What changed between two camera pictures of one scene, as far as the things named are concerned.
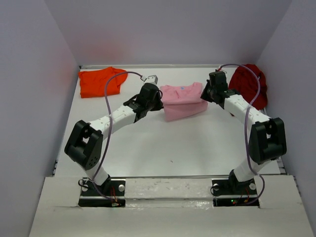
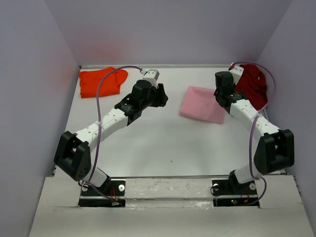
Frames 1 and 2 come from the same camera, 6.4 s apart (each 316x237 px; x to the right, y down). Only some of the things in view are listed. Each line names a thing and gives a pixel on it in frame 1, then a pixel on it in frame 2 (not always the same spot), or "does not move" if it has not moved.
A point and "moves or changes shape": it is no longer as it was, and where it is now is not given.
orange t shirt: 93,83 does not move
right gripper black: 205,94 -> 233,83
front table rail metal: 199,177 does not move
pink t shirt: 182,101 moves or changes shape
